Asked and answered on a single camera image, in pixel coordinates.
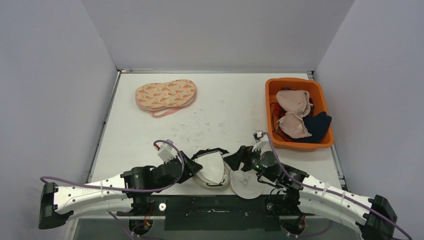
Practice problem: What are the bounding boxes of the white bra black straps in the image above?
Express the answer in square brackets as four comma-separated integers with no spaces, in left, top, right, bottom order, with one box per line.
[191,148,230,187]

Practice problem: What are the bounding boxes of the round white mesh laundry bag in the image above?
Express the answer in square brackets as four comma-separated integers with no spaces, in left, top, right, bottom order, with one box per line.
[193,160,265,200]

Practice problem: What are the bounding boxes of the beige pink lace bra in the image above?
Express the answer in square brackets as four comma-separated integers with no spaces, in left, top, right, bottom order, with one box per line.
[276,90,313,139]

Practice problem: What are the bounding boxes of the floral mesh laundry bag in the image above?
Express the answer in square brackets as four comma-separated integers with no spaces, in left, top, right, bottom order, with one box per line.
[134,79,197,119]

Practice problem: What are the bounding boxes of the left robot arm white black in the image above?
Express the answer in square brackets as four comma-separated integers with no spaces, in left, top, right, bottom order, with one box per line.
[38,152,203,230]

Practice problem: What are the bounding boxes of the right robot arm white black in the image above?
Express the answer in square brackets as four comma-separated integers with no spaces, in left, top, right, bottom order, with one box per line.
[223,145,397,240]

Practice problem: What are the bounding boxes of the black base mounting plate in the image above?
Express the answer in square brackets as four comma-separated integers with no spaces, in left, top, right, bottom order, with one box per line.
[117,194,306,233]

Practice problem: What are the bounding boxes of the orange plastic bin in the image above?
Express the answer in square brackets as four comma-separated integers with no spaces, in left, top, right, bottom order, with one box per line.
[264,77,335,151]

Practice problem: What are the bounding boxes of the navy blue garment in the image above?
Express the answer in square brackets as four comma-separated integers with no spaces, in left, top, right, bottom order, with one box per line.
[292,111,332,144]

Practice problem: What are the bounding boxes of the maroon garment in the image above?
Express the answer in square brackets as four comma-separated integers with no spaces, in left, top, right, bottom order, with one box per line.
[280,87,292,92]

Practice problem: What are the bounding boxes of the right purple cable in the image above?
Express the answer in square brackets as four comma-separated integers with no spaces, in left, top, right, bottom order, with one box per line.
[261,131,413,240]

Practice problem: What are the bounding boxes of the purple cable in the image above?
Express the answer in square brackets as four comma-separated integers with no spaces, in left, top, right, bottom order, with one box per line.
[39,139,186,240]
[261,131,413,240]

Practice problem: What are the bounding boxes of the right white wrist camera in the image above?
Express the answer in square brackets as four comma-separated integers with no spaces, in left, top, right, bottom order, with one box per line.
[252,131,269,152]

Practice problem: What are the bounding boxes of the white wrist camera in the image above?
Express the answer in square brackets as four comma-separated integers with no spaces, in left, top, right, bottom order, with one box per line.
[157,142,177,163]
[252,131,269,152]

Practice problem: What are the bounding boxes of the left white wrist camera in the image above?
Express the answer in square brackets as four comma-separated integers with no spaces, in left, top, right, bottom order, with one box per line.
[157,142,177,163]

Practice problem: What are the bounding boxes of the red black strappy garment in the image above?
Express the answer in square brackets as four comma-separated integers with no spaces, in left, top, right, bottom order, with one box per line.
[269,102,293,143]

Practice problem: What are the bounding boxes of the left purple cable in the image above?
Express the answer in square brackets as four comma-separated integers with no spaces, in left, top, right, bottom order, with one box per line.
[39,139,186,240]

